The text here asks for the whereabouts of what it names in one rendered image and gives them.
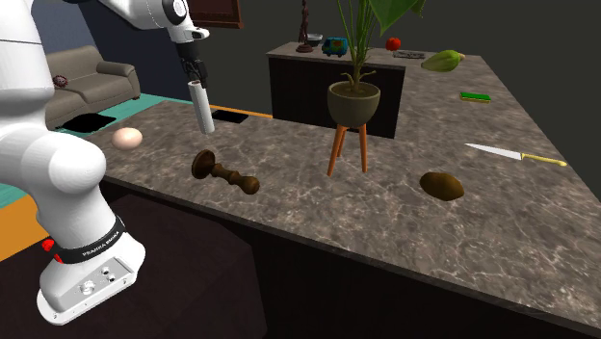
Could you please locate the dark framed wall picture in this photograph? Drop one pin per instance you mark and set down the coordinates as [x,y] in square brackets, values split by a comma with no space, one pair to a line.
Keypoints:
[216,11]

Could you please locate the blue toy van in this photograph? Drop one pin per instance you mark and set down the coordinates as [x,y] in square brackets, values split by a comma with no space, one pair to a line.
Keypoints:
[334,46]

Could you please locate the green sponge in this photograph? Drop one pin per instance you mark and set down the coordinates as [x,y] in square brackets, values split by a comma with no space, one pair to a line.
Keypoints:
[475,97]

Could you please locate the dark red spiky ball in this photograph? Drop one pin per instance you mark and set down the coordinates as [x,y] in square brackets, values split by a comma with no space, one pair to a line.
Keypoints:
[60,81]

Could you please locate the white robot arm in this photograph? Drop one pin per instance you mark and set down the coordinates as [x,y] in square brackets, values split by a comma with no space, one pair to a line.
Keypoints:
[61,178]

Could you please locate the flat dark grey tray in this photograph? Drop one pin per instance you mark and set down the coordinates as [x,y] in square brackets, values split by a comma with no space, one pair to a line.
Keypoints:
[408,54]

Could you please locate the grey bowl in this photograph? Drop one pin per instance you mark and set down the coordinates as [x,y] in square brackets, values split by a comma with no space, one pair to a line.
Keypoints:
[315,38]

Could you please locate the brown potato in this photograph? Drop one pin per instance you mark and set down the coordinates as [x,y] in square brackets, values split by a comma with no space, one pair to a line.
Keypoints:
[442,186]

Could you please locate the beige sofa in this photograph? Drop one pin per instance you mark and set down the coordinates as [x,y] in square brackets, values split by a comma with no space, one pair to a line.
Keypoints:
[94,89]

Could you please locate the pale egg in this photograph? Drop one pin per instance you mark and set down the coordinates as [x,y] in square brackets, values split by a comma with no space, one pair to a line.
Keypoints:
[127,139]

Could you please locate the dark slender figurine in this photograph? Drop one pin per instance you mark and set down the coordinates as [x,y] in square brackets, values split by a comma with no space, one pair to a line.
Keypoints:
[304,33]

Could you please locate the dark robot stand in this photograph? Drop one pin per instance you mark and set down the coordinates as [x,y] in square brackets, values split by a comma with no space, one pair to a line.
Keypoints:
[188,277]

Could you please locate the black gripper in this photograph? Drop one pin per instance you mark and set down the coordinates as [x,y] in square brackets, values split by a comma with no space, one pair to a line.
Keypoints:
[191,58]

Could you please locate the white cylinder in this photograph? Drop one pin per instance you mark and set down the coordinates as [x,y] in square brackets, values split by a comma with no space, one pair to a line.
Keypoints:
[203,110]

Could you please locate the potted plant on wooden legs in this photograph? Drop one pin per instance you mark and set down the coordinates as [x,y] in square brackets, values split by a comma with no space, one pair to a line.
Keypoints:
[353,104]

